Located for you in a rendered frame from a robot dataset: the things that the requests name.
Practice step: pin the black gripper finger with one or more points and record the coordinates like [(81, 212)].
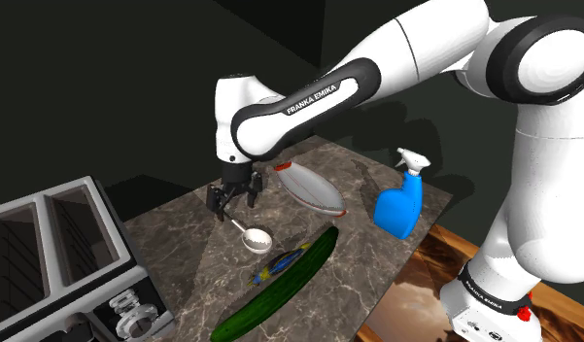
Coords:
[(254, 187), (216, 201)]

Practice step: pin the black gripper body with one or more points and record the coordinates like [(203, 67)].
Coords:
[(236, 173)]

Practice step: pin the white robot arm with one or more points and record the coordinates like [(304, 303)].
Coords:
[(547, 199)]

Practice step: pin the silver ladle spoon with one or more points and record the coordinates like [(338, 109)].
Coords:
[(256, 239)]

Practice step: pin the green cucumber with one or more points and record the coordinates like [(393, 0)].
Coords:
[(282, 286)]

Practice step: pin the blue spray bottle white nozzle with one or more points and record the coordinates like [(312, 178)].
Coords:
[(399, 203)]

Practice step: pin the silver toaster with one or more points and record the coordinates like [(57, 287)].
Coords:
[(59, 265)]

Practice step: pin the patterned brown robot stand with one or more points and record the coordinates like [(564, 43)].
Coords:
[(414, 303)]

